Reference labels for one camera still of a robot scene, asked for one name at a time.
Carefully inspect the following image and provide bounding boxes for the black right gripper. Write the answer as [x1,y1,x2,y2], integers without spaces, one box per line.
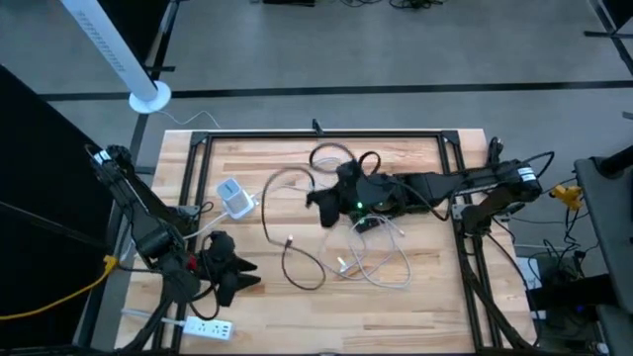
[305,170,405,229]

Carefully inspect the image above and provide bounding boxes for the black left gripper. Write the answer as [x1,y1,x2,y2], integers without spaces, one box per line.
[196,250,263,309]

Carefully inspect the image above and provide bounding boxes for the black USB cable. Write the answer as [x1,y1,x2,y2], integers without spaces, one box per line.
[260,166,328,292]

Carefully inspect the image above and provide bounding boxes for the white tower power strip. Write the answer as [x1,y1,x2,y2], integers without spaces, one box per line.
[215,176,257,222]

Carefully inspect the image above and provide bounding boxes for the white flat power strip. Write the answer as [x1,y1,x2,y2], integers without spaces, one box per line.
[182,315,234,342]

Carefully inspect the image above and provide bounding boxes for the black curtain partition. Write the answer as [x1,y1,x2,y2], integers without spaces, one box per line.
[0,63,125,347]
[96,0,172,68]

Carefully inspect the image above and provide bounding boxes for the yellow plug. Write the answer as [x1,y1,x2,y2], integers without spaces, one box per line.
[550,182,586,213]

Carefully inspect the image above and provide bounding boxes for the black box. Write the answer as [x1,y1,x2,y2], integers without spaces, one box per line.
[524,274,619,313]

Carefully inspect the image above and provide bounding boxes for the white tower fan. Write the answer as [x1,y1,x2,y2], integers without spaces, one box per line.
[58,0,172,115]

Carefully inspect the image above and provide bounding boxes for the dark grey cabinet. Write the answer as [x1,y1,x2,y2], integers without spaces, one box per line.
[573,147,633,356]

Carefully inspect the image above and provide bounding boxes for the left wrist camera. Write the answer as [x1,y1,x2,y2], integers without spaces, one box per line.
[207,229,237,258]

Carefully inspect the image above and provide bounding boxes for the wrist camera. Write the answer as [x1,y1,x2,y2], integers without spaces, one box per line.
[207,229,237,258]
[335,158,363,185]

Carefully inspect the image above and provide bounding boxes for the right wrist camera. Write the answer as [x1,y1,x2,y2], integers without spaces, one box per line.
[335,158,363,185]

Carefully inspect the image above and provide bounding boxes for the white tower strip cord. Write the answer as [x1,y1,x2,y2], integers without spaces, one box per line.
[181,211,229,242]

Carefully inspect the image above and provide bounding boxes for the thin black cable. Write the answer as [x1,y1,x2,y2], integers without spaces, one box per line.
[356,149,383,175]

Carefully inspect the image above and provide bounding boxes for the white flat strip cord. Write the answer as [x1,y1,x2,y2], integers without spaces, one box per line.
[121,308,187,326]

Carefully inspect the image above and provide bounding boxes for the yellow extension cable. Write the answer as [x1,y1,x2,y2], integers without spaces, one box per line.
[0,254,125,322]

